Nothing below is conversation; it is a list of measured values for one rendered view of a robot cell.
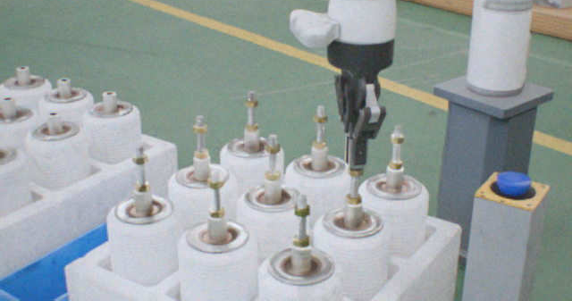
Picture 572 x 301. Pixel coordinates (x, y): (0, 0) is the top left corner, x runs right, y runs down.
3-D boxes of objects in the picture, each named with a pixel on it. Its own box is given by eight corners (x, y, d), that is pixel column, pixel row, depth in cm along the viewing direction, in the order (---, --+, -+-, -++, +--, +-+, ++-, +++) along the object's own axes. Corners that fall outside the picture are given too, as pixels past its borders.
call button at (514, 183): (501, 182, 92) (503, 167, 91) (534, 190, 90) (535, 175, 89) (490, 195, 89) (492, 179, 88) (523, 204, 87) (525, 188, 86)
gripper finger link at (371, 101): (357, 78, 84) (353, 87, 86) (365, 116, 82) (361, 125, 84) (379, 77, 84) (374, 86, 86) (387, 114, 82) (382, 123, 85)
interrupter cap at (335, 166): (311, 153, 115) (311, 149, 114) (355, 165, 111) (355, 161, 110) (282, 171, 109) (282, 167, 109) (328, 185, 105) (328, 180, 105)
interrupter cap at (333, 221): (382, 212, 98) (382, 206, 98) (384, 242, 91) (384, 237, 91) (323, 209, 99) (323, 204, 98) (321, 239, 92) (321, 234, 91)
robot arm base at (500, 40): (487, 75, 133) (498, -22, 126) (533, 89, 127) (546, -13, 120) (454, 86, 127) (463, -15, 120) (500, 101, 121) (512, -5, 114)
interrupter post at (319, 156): (316, 163, 111) (316, 142, 110) (331, 167, 110) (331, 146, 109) (307, 169, 110) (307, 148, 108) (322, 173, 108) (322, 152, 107)
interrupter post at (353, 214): (362, 221, 96) (363, 197, 95) (362, 230, 94) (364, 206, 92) (343, 220, 96) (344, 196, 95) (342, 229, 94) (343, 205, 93)
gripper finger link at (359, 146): (352, 122, 89) (350, 163, 91) (359, 131, 86) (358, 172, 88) (365, 121, 89) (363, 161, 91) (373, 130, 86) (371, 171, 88)
